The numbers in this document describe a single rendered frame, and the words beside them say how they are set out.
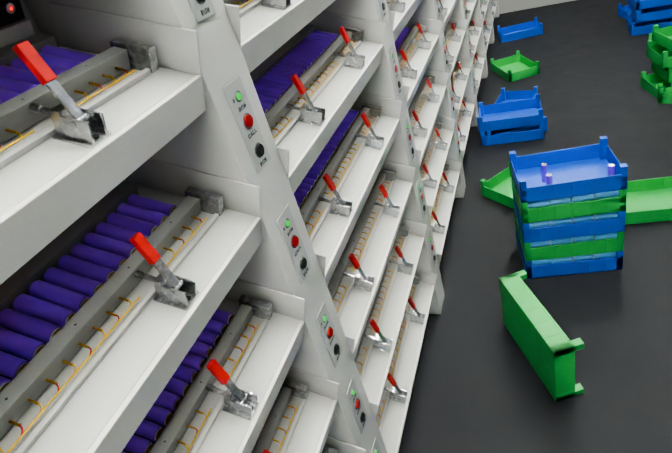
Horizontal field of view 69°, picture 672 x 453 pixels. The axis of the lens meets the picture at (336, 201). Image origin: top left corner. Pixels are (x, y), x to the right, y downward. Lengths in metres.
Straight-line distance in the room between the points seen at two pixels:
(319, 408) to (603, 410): 0.85
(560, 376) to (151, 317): 1.12
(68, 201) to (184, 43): 0.22
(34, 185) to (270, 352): 0.43
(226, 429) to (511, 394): 1.00
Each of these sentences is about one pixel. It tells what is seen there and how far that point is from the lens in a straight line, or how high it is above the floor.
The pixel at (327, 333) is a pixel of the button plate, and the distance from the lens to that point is 0.86.
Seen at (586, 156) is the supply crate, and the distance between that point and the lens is 1.84.
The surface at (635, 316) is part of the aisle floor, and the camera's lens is 1.75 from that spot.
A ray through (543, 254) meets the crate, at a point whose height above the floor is 0.10.
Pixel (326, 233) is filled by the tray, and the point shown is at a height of 0.75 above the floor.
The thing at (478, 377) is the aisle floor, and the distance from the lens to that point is 1.58.
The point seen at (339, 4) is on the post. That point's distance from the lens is 1.26.
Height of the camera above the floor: 1.26
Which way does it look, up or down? 31 degrees down
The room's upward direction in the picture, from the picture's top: 17 degrees counter-clockwise
